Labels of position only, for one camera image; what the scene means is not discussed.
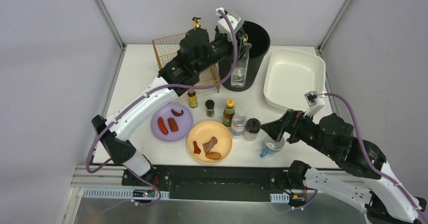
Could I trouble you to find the black lid spice jar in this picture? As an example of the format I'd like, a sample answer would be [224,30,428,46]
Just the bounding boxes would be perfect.
[243,118,261,141]

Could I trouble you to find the clear oil dispenser bottle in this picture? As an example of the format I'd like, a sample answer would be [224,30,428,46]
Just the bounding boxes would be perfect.
[231,33,252,88]

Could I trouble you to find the brown oil dispenser bottle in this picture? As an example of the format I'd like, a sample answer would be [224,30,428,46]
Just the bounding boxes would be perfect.
[192,17,201,29]

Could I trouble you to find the gold wire basket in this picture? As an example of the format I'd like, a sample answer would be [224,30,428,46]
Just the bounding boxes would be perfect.
[152,29,215,87]

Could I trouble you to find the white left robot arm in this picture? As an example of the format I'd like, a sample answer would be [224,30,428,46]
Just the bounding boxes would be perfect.
[91,27,251,177]

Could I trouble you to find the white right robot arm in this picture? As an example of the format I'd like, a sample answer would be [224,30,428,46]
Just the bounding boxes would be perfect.
[261,109,427,223]

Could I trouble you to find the blue mug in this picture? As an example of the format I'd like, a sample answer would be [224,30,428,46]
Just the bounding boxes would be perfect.
[259,135,285,158]

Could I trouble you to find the black ribbed trash bin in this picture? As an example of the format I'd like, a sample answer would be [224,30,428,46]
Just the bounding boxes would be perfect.
[222,21,271,92]

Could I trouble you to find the white square tub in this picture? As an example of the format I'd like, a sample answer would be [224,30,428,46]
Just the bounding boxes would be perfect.
[263,48,326,111]

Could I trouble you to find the small black spice jar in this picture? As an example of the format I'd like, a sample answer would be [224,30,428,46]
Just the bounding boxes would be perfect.
[205,99,215,118]

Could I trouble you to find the small yellow label bottle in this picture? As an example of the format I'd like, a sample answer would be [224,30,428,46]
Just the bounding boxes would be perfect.
[187,89,198,108]

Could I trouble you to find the orange fried patty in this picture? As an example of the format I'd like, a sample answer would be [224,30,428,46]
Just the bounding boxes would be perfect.
[205,152,222,160]

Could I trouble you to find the brown meat slice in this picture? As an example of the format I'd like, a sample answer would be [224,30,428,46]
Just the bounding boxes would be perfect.
[202,137,218,153]

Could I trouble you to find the orange plate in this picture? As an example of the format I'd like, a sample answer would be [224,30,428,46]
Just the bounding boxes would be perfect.
[187,121,233,164]

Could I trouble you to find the dark octopus tentacle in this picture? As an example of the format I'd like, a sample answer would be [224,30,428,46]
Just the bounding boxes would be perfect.
[171,109,184,117]

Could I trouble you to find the red chicken drumstick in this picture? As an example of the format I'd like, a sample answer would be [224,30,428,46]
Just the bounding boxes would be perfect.
[192,141,201,154]

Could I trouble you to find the purple plate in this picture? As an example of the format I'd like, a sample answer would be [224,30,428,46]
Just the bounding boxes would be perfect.
[150,103,194,143]

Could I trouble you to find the brown sausage piece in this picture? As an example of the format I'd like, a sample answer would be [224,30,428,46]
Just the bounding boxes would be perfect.
[167,118,179,132]

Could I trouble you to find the red sausage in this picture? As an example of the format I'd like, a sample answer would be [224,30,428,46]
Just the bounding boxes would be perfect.
[157,117,169,135]

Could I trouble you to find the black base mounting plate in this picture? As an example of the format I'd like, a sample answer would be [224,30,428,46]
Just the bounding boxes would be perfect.
[122,165,308,207]

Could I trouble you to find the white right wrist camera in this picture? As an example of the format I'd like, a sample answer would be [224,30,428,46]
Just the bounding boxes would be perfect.
[304,91,327,117]

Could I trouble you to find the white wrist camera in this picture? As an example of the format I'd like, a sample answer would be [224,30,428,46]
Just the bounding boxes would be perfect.
[304,91,327,117]
[216,7,244,35]

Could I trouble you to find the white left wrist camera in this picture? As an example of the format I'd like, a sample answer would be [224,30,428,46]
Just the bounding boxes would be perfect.
[216,7,244,35]

